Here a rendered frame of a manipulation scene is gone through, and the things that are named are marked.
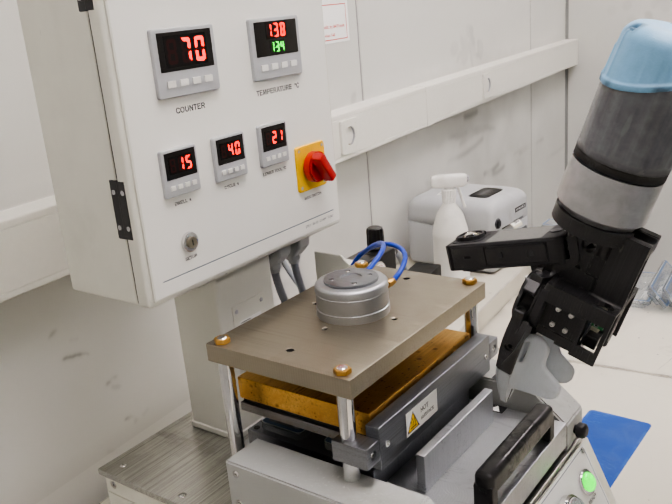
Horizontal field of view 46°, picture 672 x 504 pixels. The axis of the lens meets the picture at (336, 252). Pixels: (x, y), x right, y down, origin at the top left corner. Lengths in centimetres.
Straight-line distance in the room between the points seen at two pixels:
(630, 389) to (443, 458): 70
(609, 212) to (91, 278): 52
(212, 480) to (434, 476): 26
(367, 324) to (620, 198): 30
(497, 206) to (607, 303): 116
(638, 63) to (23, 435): 90
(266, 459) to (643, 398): 80
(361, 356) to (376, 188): 115
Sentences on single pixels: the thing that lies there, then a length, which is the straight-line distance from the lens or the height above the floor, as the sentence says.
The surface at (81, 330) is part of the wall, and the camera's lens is 119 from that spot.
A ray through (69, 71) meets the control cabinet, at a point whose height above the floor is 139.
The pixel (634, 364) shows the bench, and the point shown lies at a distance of 155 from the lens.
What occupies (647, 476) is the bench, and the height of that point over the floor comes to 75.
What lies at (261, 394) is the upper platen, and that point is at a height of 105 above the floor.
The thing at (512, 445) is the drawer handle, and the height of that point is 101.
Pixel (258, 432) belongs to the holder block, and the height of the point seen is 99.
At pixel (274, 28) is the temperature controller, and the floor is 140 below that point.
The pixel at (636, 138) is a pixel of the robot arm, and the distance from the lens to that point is 63.
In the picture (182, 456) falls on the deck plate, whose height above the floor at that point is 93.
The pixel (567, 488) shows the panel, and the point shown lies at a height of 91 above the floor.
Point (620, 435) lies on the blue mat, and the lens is 132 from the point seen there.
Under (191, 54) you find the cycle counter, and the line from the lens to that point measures 81.
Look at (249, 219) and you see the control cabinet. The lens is 89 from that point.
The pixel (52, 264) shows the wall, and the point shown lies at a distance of 108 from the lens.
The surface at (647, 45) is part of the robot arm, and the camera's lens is 62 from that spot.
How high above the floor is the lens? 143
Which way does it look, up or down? 18 degrees down
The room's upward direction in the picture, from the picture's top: 5 degrees counter-clockwise
